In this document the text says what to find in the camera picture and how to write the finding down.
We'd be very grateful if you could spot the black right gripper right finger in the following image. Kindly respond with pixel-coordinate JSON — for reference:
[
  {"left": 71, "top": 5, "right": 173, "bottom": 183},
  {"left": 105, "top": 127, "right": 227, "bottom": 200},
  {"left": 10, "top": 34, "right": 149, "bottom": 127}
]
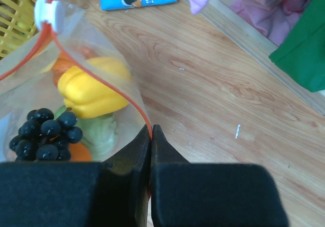
[{"left": 151, "top": 125, "right": 288, "bottom": 226}]

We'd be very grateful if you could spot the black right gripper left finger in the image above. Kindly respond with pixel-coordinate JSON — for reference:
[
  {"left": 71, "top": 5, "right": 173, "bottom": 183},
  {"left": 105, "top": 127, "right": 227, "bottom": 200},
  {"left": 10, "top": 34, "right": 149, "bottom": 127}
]
[{"left": 1, "top": 127, "right": 151, "bottom": 226}]

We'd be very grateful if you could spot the orange fruit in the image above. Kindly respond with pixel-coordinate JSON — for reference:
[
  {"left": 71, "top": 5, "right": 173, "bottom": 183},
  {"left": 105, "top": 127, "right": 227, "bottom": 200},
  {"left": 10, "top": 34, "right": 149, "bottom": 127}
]
[
  {"left": 52, "top": 46, "right": 99, "bottom": 86},
  {"left": 69, "top": 142, "right": 92, "bottom": 162}
]

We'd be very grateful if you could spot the green cabbage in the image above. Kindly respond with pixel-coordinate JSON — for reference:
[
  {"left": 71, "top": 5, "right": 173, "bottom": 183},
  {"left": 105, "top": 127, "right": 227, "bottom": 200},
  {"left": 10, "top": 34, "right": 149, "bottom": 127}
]
[{"left": 57, "top": 113, "right": 118, "bottom": 161}]

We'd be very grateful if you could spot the black grape bunch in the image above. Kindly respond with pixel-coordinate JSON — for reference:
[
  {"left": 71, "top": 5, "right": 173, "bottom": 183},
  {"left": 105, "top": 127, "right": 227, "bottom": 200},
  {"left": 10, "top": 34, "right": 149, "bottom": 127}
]
[{"left": 9, "top": 106, "right": 83, "bottom": 162}]

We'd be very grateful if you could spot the yellow bell pepper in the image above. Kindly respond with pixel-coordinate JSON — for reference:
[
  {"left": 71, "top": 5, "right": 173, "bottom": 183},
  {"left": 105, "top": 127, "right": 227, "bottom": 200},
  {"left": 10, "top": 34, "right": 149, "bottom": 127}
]
[{"left": 57, "top": 56, "right": 132, "bottom": 119}]

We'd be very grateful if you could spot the clear zip bag orange zipper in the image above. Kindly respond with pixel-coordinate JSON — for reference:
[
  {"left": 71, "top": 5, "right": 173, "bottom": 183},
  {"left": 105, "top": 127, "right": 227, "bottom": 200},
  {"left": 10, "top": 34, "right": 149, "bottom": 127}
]
[{"left": 1, "top": 0, "right": 152, "bottom": 162}]

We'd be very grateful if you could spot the green hanging shirt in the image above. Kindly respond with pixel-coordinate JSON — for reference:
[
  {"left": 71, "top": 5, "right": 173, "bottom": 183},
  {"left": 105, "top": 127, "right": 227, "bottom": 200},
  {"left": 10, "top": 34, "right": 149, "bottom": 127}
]
[{"left": 269, "top": 0, "right": 324, "bottom": 92}]

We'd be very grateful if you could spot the pink hanging shirt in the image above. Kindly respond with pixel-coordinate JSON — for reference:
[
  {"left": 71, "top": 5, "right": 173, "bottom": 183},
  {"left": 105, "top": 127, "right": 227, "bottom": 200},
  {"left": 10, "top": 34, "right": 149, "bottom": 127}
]
[{"left": 184, "top": 0, "right": 323, "bottom": 47}]

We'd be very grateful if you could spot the yellow plastic basket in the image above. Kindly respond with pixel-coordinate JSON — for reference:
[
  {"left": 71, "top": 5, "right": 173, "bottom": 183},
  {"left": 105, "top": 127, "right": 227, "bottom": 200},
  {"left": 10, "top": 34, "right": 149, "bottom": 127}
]
[{"left": 1, "top": 0, "right": 37, "bottom": 59}]

